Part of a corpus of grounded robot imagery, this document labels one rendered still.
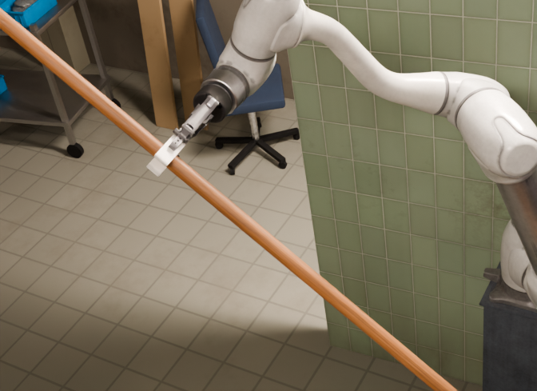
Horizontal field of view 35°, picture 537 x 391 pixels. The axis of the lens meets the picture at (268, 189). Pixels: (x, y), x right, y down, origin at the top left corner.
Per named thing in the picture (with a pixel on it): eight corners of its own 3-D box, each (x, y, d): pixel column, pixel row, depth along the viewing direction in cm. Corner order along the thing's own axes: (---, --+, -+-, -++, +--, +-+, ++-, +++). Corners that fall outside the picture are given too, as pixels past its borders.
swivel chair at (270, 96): (310, 128, 515) (291, -15, 460) (287, 180, 478) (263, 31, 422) (227, 124, 532) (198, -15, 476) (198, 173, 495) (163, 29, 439)
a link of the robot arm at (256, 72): (202, 87, 185) (218, 43, 176) (236, 51, 196) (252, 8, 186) (244, 113, 184) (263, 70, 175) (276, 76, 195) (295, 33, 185)
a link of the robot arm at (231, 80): (236, 109, 185) (224, 125, 181) (204, 82, 184) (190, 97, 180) (256, 85, 178) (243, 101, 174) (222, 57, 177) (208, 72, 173)
